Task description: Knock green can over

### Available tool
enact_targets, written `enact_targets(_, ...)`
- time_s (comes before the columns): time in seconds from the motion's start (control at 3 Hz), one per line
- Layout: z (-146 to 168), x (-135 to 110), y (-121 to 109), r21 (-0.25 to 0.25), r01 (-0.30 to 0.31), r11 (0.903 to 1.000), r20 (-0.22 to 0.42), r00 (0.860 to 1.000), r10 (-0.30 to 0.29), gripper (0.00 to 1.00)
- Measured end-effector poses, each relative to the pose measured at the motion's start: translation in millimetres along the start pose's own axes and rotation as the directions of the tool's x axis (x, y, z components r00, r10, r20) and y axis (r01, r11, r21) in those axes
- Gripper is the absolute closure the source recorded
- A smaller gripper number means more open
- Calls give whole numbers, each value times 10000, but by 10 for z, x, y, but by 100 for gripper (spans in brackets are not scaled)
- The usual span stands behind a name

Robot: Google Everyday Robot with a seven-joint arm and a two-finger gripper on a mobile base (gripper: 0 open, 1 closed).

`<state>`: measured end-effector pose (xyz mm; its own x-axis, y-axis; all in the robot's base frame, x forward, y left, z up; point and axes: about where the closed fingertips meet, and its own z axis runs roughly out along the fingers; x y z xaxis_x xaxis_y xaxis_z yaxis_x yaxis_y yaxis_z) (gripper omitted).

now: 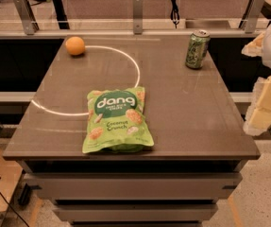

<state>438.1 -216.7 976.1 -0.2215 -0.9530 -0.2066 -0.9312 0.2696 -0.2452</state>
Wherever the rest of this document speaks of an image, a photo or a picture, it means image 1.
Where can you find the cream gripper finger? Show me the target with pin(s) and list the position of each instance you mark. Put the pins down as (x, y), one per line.
(255, 47)
(258, 114)

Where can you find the green soda can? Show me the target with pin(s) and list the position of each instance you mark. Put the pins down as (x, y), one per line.
(197, 48)

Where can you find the green dang chips bag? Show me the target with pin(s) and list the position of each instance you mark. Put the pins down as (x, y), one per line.
(116, 121)

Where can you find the orange fruit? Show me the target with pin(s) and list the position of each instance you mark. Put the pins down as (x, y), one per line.
(75, 46)

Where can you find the grey table drawer base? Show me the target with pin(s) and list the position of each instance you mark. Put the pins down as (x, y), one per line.
(132, 199)

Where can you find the right metal rail bracket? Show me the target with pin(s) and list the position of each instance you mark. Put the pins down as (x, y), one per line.
(254, 11)

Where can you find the metal rail bracket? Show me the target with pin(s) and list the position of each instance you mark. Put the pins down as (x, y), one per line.
(137, 16)
(254, 11)
(29, 23)

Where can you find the middle metal rail bracket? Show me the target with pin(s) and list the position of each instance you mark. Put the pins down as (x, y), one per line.
(137, 16)

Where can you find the left metal rail bracket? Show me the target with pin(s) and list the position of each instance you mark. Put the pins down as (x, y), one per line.
(29, 23)

